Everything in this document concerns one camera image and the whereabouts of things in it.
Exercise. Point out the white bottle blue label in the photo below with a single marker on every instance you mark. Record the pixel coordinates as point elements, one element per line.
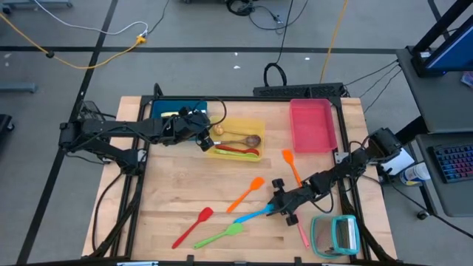
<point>415,173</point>

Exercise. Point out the pink silicone spatula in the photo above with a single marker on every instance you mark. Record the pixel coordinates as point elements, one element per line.
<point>303,234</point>

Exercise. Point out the red silicone spatula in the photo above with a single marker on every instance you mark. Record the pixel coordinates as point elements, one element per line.
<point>205,215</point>

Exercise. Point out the orange silicone spatula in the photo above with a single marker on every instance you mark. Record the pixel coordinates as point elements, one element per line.
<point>288,157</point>

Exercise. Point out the rainbow backlit keyboard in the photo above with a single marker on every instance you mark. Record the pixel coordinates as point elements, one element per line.
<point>454,162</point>

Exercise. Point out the grey cart leg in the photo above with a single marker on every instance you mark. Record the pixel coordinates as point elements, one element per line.
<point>37,3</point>
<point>18,88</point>

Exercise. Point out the orange silicone spoon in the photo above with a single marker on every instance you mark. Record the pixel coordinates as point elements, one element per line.
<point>256,183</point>

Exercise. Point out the blue plastic bin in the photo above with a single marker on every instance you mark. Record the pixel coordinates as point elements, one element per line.
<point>166,106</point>

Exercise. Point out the teal mesh utensil basket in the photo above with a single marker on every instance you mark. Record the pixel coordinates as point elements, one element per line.
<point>325,236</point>

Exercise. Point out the black caster wheel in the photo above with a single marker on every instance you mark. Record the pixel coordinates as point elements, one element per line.
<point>422,215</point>

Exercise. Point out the small black floor ball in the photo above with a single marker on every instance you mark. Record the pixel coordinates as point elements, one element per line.
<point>50,54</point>

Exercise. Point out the black aluminium table frame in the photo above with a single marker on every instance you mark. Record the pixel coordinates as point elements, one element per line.
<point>240,98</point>

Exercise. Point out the grey keyboard desk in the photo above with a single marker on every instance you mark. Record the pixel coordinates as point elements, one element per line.
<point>443,199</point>

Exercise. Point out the green silicone spatula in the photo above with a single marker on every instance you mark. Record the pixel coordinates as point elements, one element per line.
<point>233,229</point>

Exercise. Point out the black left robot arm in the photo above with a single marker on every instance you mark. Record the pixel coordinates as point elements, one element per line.
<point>122,127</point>

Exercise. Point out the black cart caster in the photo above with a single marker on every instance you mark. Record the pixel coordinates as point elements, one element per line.
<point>4,123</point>

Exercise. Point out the black perforated power strip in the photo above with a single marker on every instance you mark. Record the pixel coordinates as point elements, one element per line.
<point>295,90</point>

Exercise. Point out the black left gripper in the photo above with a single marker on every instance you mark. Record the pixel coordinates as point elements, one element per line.
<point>181,127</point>

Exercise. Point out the black monitor stand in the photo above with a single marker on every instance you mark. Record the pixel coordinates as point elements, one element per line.
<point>439,26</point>

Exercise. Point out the yellow translucent plastic bin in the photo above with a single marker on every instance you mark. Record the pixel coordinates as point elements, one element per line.
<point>236,123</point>

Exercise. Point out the colourful booklet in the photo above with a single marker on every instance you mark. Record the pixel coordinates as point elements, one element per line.
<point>468,79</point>

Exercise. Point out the dark wooden spoon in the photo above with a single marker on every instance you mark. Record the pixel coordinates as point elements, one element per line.
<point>253,140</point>

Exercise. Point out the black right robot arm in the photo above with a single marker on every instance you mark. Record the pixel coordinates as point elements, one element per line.
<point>343,168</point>

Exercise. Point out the light wooden spoon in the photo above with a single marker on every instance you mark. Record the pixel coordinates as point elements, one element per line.
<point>218,129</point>

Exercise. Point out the blue silicone spatula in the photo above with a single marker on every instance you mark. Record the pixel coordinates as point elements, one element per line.
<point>251,216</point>

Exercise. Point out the silver metal bracket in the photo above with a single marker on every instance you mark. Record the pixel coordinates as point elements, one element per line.
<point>136,264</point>

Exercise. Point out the blue screen monitor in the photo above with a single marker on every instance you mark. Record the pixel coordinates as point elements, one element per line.
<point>454,51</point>

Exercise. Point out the pink plastic bin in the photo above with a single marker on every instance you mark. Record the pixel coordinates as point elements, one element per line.
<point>312,125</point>

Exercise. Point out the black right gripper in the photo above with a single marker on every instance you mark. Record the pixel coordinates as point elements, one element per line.
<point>293,197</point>

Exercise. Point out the white paper sheet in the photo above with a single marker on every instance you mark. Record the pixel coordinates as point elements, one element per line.
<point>404,164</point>

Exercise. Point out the dark red silicone spoon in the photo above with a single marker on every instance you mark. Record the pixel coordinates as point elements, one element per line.
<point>240,149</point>

